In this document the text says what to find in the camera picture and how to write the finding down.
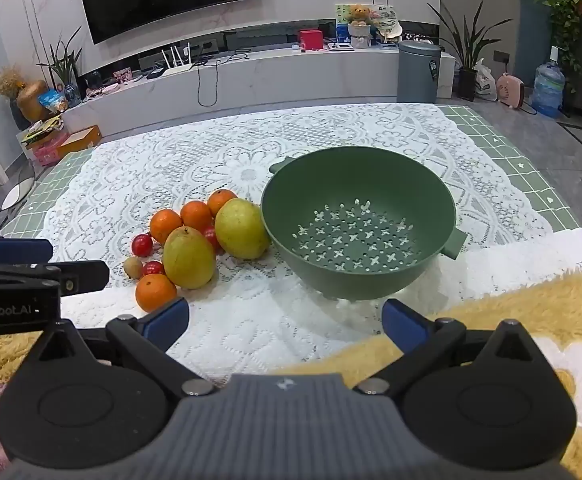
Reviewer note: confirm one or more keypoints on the brown teddy bear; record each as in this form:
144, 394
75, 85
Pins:
358, 14

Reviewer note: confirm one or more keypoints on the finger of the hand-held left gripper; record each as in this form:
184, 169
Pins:
21, 251
83, 275

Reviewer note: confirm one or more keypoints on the white sun hat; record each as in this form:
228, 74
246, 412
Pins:
387, 29

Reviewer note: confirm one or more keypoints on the trailing pothos plant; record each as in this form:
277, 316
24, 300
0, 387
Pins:
563, 10

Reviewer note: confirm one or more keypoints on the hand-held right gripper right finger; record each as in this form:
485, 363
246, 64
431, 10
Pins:
403, 327

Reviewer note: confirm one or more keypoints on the orange cardboard box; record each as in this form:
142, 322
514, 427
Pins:
78, 141

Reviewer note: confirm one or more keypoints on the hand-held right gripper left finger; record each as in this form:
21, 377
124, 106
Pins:
168, 321

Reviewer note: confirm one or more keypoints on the blue water jug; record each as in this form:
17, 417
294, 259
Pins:
548, 90

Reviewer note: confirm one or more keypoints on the white plastic bag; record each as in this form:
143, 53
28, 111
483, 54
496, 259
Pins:
485, 82

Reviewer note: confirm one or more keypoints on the green colander bowl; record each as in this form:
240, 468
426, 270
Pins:
321, 195

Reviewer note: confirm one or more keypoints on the golden vase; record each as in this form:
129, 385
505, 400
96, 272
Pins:
32, 102

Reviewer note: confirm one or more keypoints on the yellow fluffy rug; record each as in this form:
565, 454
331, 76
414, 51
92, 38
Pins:
546, 315

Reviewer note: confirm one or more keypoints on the red cherry tomato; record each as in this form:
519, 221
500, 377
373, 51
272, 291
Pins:
210, 236
142, 244
153, 268

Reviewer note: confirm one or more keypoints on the small brown kiwi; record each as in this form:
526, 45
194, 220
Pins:
133, 266

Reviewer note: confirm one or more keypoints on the snack bags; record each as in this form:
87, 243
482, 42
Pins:
53, 101

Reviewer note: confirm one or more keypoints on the flat kitchen scale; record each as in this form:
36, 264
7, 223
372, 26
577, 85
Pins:
341, 47

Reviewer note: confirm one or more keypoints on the long-leaf potted plant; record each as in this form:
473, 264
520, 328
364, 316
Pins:
467, 82

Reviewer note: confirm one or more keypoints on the pink box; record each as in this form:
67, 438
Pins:
46, 150

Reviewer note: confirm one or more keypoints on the long white television cabinet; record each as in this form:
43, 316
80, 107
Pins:
296, 80

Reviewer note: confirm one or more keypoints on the large yellow-green pear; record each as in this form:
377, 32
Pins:
242, 228

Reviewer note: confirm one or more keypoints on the white pot under teddy bear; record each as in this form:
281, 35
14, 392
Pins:
361, 36

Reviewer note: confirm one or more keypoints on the white lace tablecloth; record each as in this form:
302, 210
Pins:
251, 140
501, 155

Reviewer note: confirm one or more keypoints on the yellow pear with reddish blush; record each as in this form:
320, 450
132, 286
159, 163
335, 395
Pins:
189, 257

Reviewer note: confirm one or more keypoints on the small green potted plant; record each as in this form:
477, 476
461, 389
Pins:
63, 67

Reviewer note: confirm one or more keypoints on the dried flower bunch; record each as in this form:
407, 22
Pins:
8, 81

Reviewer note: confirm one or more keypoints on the grey pedal trash can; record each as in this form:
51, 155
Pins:
418, 72

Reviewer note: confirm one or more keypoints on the red box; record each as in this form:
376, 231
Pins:
311, 40

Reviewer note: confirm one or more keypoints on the white router with antennas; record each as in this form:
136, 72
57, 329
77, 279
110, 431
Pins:
176, 67

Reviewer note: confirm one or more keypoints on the orange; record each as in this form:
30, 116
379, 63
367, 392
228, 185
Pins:
196, 215
221, 201
156, 292
166, 226

